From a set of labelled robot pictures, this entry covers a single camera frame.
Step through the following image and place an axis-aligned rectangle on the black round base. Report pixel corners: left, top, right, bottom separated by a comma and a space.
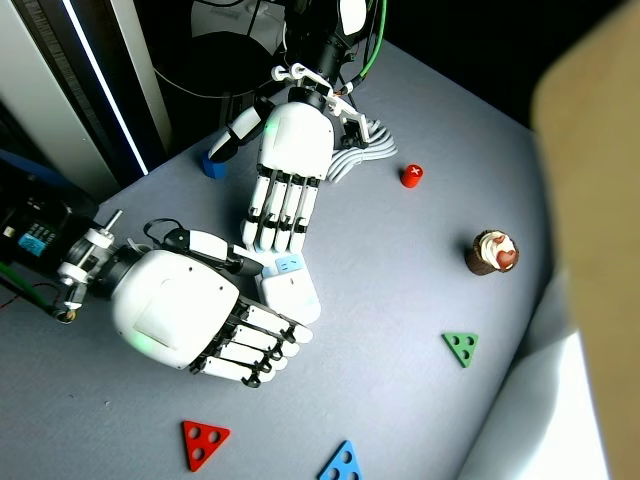
154, 30, 284, 101

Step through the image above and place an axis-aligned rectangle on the white power strip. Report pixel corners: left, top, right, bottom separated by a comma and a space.
249, 252, 322, 325

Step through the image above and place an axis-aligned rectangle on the green triangle block with holes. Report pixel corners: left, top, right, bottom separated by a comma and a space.
441, 331, 480, 369

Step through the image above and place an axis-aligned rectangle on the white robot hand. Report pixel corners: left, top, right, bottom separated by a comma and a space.
207, 101, 335, 254
109, 227, 315, 390

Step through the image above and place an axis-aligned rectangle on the grey table cloth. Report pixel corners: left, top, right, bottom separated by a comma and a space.
0, 37, 571, 480

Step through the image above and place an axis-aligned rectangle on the black wrist camera white bracket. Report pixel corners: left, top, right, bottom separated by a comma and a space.
338, 112, 375, 151

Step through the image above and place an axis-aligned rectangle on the blue hexagonal block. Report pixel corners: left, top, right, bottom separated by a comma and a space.
201, 149, 229, 180

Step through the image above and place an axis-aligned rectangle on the toy cupcake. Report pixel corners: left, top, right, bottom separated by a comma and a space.
464, 228, 520, 277

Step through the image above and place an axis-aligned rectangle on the red cylinder block white cross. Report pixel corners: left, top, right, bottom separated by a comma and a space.
399, 163, 425, 189

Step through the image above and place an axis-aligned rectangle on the red triangle block with holes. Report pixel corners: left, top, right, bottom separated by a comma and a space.
181, 420, 232, 474

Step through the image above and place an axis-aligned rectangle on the blue triangle block with holes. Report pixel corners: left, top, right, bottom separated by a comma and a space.
317, 439, 365, 480

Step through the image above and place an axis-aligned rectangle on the tan blurred panel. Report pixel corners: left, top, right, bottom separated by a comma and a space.
529, 0, 640, 480

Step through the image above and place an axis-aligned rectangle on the coiled grey power cable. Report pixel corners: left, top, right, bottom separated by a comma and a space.
327, 117, 399, 184

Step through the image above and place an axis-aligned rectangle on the white column with light strip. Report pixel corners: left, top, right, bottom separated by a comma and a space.
0, 0, 174, 191

